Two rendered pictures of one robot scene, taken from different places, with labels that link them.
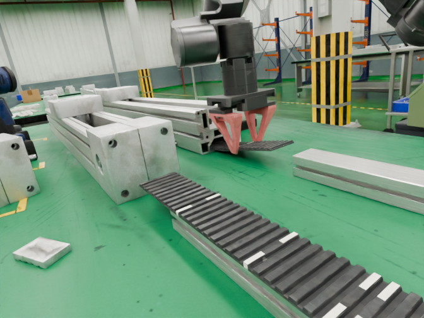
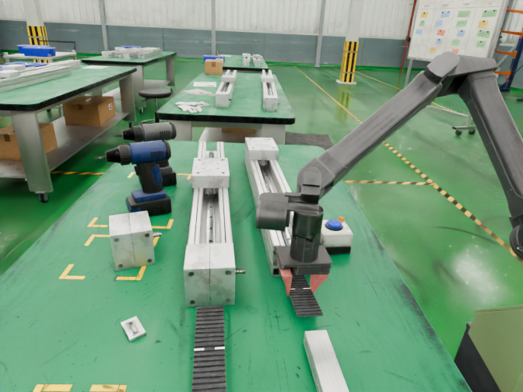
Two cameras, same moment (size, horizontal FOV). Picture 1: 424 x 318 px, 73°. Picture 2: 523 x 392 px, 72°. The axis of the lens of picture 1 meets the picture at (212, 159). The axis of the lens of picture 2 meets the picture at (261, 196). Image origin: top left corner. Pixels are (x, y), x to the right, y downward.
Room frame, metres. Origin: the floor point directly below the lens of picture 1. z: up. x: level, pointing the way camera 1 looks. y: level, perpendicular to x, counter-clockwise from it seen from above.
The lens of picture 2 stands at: (-0.11, -0.22, 1.30)
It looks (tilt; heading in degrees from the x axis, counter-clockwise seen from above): 25 degrees down; 23
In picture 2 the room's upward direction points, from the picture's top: 3 degrees clockwise
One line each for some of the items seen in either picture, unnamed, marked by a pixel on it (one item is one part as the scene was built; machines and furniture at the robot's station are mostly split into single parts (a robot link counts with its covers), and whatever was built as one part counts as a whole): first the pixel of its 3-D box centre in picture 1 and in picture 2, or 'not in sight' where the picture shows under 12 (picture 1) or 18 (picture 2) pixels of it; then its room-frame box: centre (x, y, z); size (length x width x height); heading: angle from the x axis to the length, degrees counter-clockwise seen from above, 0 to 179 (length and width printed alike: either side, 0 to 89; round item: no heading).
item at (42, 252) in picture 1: (42, 251); (133, 328); (0.26, 0.18, 0.78); 0.05 x 0.03 x 0.01; 62
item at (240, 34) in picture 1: (232, 42); (304, 219); (0.48, -0.06, 0.97); 0.07 x 0.06 x 0.07; 106
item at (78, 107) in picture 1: (76, 110); (211, 176); (0.79, 0.35, 0.87); 0.16 x 0.11 x 0.07; 32
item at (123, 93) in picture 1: (118, 97); (261, 152); (1.11, 0.32, 0.87); 0.16 x 0.11 x 0.07; 32
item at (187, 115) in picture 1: (145, 114); (269, 189); (0.89, 0.19, 0.82); 0.80 x 0.10 x 0.09; 32
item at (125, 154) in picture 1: (141, 153); (215, 274); (0.42, 0.11, 0.83); 0.12 x 0.09 x 0.10; 122
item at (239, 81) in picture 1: (239, 81); (304, 246); (0.49, -0.06, 0.91); 0.10 x 0.07 x 0.07; 121
